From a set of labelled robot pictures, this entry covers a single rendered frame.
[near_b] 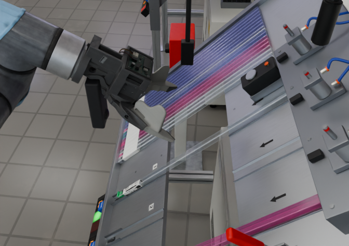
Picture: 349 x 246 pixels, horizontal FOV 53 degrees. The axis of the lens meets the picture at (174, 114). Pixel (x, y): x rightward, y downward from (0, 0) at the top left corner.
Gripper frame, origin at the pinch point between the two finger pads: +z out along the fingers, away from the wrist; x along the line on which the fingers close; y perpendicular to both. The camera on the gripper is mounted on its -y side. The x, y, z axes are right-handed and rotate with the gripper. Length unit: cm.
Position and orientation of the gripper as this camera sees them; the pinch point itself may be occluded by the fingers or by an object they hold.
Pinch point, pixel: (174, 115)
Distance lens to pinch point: 67.2
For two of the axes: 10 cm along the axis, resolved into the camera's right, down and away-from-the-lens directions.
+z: 8.6, 3.9, 3.3
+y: 5.1, -6.2, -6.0
